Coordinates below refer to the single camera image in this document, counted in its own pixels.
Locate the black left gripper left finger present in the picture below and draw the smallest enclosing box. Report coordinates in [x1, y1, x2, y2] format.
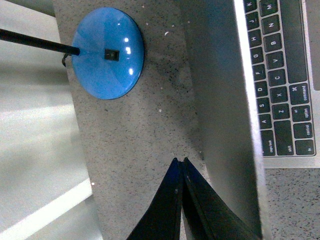
[128, 158, 183, 240]

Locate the silver laptop with black keyboard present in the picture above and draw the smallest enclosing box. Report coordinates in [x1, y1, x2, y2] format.
[180, 0, 320, 240]

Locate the blue desk lamp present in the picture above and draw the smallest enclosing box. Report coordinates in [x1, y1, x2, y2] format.
[0, 7, 145, 100]

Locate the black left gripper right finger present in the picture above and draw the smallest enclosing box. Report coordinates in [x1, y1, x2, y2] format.
[181, 157, 261, 240]

